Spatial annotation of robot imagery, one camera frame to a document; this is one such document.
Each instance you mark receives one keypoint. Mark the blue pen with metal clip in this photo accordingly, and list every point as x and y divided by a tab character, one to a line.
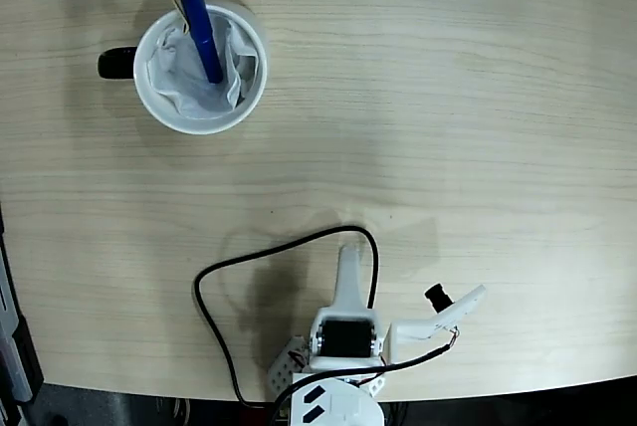
201	33

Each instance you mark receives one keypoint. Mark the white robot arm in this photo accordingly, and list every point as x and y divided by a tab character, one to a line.
338	403

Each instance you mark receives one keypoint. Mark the crumpled white tissue paper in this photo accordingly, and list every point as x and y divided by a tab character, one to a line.
174	77

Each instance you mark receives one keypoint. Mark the white mount with black camera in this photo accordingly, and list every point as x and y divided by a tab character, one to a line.
413	331

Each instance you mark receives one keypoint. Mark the grey metal desk frame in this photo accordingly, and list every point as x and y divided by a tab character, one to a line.
10	346

